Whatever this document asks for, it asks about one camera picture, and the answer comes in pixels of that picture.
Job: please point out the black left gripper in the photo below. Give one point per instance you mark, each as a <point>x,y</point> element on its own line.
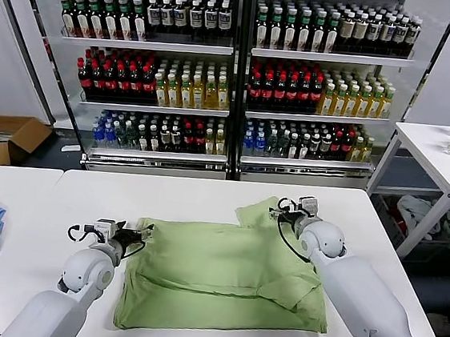
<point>125,240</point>

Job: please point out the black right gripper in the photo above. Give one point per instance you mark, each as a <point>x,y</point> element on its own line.
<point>293,218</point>

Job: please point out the green polo shirt red print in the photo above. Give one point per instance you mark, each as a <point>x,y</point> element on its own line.
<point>215,264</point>

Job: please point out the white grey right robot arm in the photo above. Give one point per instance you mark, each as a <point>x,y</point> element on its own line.
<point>356,299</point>

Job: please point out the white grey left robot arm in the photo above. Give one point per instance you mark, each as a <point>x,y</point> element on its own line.
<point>85,270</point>

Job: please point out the white shelving unit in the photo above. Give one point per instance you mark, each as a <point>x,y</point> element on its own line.
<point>305,174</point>

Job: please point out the white cooler shelf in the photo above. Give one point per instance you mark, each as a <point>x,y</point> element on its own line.
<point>157,154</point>
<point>315,118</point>
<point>333,57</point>
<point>306,163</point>
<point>148,44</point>
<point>153,108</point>

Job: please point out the dark drink bottle white cap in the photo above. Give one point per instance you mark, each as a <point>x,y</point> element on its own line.
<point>294,148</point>
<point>325,148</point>
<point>315,148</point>
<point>142,139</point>
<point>153,139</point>
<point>304,149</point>
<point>175,140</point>
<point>164,139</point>

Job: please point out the blue water bottle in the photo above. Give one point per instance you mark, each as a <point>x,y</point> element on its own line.
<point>248,145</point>
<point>109,136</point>
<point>260,146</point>
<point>97,135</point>

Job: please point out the glass front beverage cooler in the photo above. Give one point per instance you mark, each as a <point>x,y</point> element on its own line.
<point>151,164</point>

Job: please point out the small red cap cola bottle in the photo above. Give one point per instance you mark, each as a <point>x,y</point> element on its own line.
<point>198,141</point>
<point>336,148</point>
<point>186,139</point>
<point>348,148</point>

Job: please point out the small yellow drink bottle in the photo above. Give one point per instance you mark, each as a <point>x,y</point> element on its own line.
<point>219,143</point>
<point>357,151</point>
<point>209,143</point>
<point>368,151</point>

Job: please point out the small white floor object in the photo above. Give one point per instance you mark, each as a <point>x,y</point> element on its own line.
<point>70,146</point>

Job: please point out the red fabric item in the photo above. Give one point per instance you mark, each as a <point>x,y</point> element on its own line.
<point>400,224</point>

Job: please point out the grey white garment pile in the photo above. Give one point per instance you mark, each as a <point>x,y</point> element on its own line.
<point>417,213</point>

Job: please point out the open brown cardboard box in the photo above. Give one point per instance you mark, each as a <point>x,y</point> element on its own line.
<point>27,134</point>

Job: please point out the black storage crate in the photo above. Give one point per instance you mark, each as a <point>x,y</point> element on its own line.
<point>429,255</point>

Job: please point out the white side table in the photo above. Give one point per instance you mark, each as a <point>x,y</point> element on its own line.
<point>431,156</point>

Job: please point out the green cap white label bottle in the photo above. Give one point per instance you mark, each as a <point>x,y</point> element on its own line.
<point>304,34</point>
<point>124,22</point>
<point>95,20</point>
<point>290,33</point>
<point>262,30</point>
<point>68,19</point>
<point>276,31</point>
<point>332,35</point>
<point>81,20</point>
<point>109,21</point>
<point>318,35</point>
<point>139,22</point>

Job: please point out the dark bottle beige label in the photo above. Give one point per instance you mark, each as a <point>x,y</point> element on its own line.
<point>360,31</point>
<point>346,30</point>

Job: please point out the dark bottle blue white label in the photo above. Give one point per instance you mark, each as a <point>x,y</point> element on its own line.
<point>401,34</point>
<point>374,32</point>
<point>413,34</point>
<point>387,33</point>
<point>209,19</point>
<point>153,16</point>
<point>223,19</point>
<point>179,17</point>
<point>166,16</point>
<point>195,18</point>

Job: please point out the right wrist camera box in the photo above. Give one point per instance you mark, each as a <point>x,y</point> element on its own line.
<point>310,205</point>

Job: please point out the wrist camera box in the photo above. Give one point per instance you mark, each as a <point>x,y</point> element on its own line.
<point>310,205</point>
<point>104,228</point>

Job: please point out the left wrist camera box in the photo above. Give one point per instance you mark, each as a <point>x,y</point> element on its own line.
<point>104,228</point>

